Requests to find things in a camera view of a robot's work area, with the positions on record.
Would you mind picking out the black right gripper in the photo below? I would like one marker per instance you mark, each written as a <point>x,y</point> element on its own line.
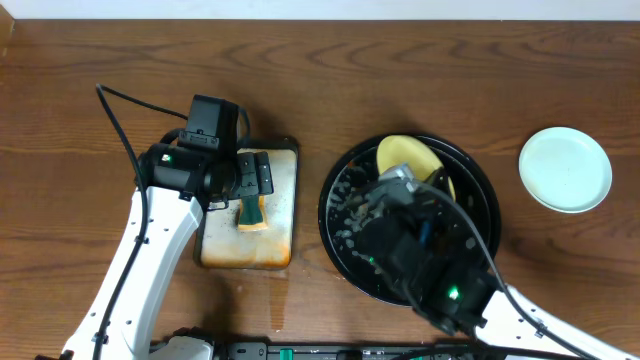
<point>382,198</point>

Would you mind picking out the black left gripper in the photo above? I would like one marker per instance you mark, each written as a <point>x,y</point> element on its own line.
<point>255,175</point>

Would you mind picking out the green yellow sponge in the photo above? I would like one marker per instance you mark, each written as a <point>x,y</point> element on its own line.
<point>252,216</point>

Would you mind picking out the pale yellow plate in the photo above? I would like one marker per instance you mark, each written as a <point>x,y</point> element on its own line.
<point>426,166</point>

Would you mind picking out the rectangular black soap tray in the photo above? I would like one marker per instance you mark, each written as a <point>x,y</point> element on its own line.
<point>221,242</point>

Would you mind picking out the black rail at table edge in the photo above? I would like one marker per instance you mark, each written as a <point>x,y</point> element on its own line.
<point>350,351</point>

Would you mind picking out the round black tray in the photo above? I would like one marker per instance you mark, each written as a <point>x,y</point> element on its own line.
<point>339,226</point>

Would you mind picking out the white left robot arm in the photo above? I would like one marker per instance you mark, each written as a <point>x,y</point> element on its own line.
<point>178,186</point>

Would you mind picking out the mint green plate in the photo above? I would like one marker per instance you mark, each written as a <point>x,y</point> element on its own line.
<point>565,170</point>

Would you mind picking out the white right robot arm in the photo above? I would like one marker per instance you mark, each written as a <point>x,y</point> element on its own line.
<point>455,295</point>

